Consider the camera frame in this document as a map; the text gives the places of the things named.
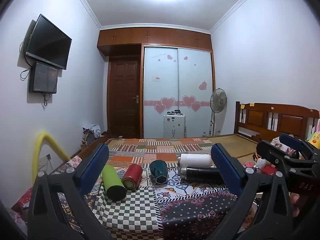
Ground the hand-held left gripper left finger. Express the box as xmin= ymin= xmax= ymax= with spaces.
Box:
xmin=27 ymin=143 xmax=114 ymax=240

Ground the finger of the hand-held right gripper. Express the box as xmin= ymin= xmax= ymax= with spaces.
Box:
xmin=256 ymin=141 xmax=294 ymax=172
xmin=279 ymin=133 xmax=320 ymax=158

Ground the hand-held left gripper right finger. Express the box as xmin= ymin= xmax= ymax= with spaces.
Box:
xmin=211 ymin=143 xmax=295 ymax=240

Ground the black steel thermos cup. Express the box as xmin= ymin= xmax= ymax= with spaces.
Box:
xmin=180 ymin=167 xmax=225 ymax=184

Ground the white cup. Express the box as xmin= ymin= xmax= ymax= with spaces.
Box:
xmin=177 ymin=154 xmax=212 ymax=168

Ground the dark teal cup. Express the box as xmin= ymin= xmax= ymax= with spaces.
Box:
xmin=149 ymin=160 xmax=170 ymax=184

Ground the person's right hand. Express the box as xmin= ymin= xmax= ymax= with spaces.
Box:
xmin=289 ymin=193 xmax=301 ymax=218

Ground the bamboo bed mat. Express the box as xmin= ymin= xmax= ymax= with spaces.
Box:
xmin=207 ymin=134 xmax=258 ymax=160

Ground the yellow plush toy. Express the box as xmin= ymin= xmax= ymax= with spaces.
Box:
xmin=307 ymin=132 xmax=320 ymax=153

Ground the green bottle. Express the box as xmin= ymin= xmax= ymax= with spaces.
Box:
xmin=101 ymin=164 xmax=127 ymax=201

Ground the wooden bed headboard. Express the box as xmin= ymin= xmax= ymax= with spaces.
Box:
xmin=235 ymin=101 xmax=320 ymax=143

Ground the pile of clothes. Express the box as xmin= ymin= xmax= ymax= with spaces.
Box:
xmin=82 ymin=123 xmax=102 ymax=146

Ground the floral printed cloth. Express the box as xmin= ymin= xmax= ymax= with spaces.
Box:
xmin=149 ymin=166 xmax=254 ymax=232

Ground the checkered cloth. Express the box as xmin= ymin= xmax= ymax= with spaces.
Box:
xmin=91 ymin=187 xmax=161 ymax=233

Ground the yellow foam tube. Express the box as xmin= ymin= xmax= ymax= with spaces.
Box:
xmin=32 ymin=131 xmax=72 ymax=180

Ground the patchwork blanket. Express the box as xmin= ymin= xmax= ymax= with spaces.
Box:
xmin=12 ymin=138 xmax=217 ymax=230

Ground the standing fan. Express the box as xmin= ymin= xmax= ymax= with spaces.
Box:
xmin=209 ymin=88 xmax=228 ymax=137

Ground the brown wooden door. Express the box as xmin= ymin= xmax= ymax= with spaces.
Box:
xmin=107 ymin=54 xmax=142 ymax=138

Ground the white sliding wardrobe door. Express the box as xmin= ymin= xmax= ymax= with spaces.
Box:
xmin=178 ymin=47 xmax=213 ymax=138
xmin=143 ymin=46 xmax=179 ymax=139

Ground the wooden overhead cabinet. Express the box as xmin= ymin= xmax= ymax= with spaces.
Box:
xmin=97 ymin=27 xmax=213 ymax=57

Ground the wooden bed frame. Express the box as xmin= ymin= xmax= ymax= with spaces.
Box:
xmin=70 ymin=132 xmax=111 ymax=161

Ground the wall socket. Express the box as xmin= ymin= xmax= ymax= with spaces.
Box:
xmin=38 ymin=154 xmax=52 ymax=166

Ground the small black wall monitor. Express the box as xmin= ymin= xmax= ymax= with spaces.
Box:
xmin=28 ymin=61 xmax=59 ymax=94

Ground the black television cable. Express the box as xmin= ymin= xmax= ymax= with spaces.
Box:
xmin=20 ymin=34 xmax=33 ymax=81

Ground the wall-mounted black television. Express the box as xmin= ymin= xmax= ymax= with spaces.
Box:
xmin=25 ymin=14 xmax=73 ymax=70

